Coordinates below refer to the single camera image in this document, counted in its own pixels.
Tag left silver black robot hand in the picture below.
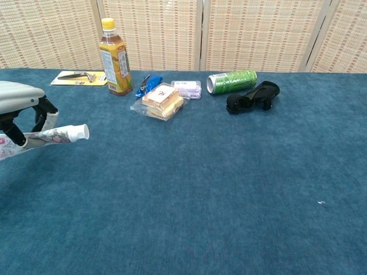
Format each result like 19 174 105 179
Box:
0 80 60 149

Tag white tube with print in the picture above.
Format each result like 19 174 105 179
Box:
0 123 90 161

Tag razor on yellow card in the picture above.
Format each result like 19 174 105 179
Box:
50 70 108 88

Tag yellow-capped tea bottle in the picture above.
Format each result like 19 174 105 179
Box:
99 17 134 97

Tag blue plastic package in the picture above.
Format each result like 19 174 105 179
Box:
134 74 163 98

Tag bagged sliced bread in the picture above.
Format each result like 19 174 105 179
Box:
130 82 190 122

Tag bamboo folding screen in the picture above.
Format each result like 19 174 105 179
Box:
0 0 367 74

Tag clear purple plastic box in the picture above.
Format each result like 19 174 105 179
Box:
170 80 202 100

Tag blue table mat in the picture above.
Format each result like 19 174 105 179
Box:
0 68 367 275

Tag green drink can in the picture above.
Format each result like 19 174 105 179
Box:
206 69 258 95

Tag black fabric strap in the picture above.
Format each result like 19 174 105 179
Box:
225 80 280 115

